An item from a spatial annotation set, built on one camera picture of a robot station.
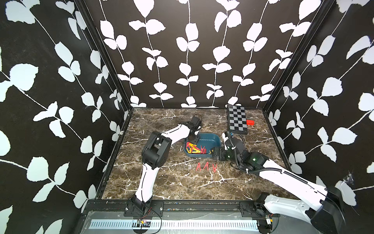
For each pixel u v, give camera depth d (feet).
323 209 1.26
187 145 3.22
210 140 3.31
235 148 1.84
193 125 2.66
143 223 2.30
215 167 2.89
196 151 3.10
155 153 1.82
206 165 2.90
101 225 2.30
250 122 3.64
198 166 2.89
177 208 2.47
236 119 3.64
